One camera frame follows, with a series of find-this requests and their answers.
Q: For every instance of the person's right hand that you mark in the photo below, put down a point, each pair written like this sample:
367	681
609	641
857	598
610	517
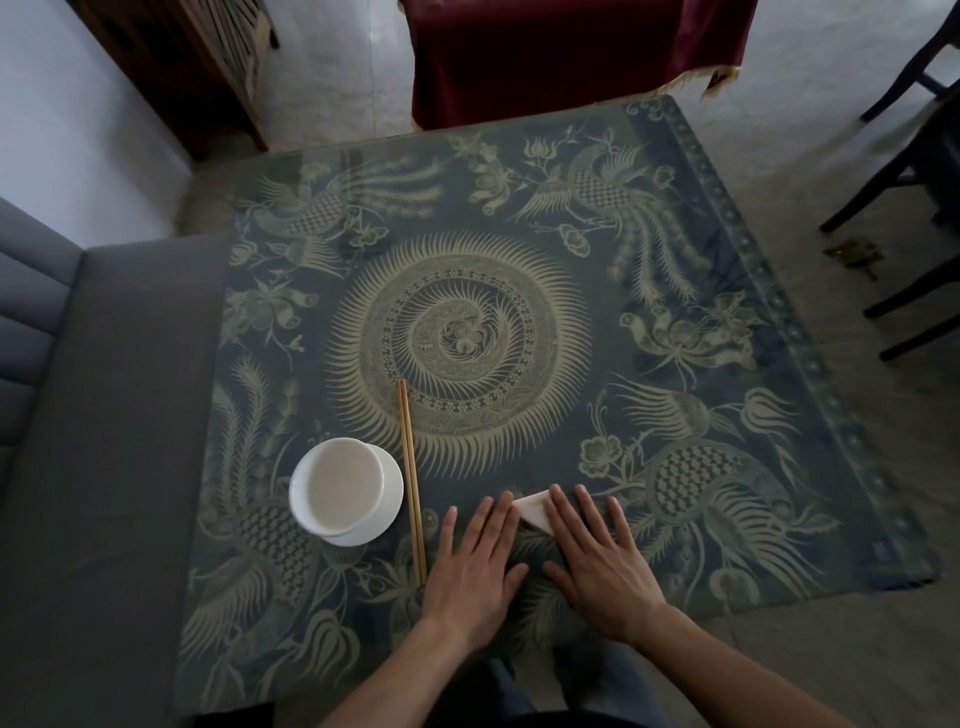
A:
604	570

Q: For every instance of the person's left hand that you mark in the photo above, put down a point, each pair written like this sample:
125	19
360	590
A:
472	581

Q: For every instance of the white paper napkin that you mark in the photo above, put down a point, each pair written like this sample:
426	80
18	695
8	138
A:
534	508

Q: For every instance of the person's right forearm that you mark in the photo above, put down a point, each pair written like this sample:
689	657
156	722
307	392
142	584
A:
735	675

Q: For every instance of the person's blue jeans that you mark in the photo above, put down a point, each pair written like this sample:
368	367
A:
600	686

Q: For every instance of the white saucer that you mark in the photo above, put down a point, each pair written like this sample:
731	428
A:
394	495

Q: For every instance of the white bowl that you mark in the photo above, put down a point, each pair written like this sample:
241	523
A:
341	484

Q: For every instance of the blue phoenix patterned tablecloth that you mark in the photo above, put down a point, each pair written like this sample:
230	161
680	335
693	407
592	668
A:
600	337

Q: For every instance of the grey upholstered sofa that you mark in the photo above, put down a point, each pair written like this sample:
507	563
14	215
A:
97	465

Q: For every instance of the small floor debris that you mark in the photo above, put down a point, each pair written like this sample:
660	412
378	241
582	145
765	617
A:
853	253

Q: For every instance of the dark red tablecloth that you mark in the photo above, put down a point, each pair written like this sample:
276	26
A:
570	60

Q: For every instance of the black chair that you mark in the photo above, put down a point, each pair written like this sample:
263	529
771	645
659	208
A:
911	67
937	165

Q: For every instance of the dark wooden cabinet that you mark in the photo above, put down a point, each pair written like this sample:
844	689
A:
180	67

